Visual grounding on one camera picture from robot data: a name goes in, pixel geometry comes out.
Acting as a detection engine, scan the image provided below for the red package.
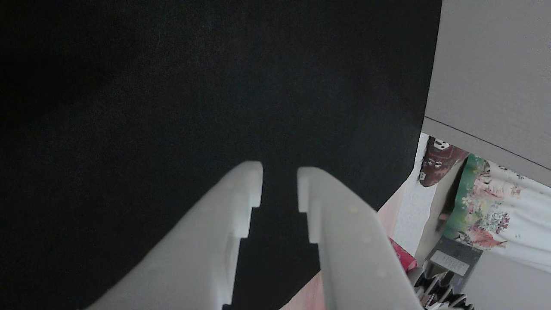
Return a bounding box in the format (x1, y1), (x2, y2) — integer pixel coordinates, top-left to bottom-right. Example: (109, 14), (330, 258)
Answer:
(387, 237), (418, 272)

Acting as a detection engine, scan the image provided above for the black box white label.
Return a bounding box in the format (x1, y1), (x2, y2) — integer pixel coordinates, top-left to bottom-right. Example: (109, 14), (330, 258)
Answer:
(424, 236), (483, 290)

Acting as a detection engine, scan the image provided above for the dark red printed cloth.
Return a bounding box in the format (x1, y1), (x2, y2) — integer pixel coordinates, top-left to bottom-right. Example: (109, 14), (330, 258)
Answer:
(418, 136), (470, 188)

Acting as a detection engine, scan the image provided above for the floral patterned cloth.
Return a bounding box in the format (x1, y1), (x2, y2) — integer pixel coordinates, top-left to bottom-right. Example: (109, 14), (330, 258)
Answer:
(443, 154), (551, 275)

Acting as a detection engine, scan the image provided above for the black mouse mat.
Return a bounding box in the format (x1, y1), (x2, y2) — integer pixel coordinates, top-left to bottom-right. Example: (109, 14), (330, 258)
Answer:
(0, 0), (443, 310)

